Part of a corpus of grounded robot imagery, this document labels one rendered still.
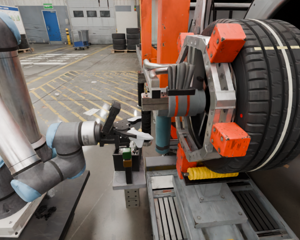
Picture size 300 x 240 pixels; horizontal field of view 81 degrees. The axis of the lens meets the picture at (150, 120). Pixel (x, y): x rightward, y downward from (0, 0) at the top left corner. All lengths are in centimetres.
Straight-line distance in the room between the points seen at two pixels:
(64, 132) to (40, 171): 14
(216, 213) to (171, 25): 110
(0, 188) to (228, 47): 107
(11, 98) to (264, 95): 93
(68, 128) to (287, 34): 77
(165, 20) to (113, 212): 129
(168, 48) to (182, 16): 18
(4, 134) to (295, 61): 90
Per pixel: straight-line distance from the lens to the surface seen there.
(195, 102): 77
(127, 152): 80
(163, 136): 99
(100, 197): 151
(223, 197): 124
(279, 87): 62
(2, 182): 106
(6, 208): 114
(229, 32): 59
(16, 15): 1036
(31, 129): 101
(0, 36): 88
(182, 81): 57
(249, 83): 59
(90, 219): 142
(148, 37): 307
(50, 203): 119
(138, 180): 96
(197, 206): 118
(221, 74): 64
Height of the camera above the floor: 116
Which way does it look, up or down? 28 degrees down
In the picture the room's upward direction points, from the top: straight up
